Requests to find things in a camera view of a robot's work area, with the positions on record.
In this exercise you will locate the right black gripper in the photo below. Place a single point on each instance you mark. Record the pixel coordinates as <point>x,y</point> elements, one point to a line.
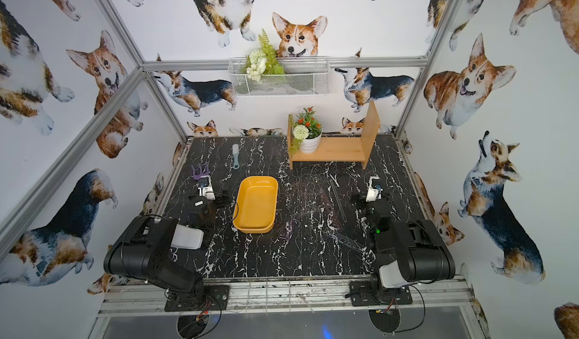
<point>370,185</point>

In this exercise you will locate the grey clear stencil ruler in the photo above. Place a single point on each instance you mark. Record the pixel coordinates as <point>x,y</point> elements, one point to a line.
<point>345,241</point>

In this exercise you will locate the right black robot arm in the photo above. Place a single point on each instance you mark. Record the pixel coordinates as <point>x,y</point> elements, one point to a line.
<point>406,253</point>

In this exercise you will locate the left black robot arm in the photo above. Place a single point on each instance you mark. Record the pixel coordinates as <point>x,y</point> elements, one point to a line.
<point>142,252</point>

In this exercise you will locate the yellow plastic storage box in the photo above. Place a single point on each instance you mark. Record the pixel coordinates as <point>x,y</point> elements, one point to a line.
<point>256,205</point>

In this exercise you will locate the purple pink garden fork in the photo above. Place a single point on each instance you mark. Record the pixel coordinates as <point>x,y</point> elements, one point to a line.
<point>201,171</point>

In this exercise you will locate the wooden shelf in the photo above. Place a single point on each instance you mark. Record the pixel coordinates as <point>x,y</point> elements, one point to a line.
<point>340,149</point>

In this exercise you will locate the teal cleaning brush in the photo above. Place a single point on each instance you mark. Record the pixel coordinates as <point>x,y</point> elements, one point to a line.
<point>235,154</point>

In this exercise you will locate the white potted plant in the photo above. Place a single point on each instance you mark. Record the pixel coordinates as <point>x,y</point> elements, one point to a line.
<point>305,132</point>

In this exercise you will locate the green fern white flowers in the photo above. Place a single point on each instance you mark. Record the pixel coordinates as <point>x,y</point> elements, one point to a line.
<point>262,62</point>

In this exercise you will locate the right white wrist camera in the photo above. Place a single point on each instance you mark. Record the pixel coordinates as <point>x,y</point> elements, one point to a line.
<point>374,189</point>

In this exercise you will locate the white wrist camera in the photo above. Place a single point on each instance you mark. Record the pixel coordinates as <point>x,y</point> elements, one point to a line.
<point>374,189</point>
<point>205,188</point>

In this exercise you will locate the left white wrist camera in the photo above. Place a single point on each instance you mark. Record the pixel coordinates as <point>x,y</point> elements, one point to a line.
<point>205,188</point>

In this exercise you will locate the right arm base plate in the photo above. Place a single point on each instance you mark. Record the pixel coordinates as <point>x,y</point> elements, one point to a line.
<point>364,293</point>

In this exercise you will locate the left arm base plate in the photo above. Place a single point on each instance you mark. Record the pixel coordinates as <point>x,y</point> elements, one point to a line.
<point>213,297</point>

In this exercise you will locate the white wire wall basket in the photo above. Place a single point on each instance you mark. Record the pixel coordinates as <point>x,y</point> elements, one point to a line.
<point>301,77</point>

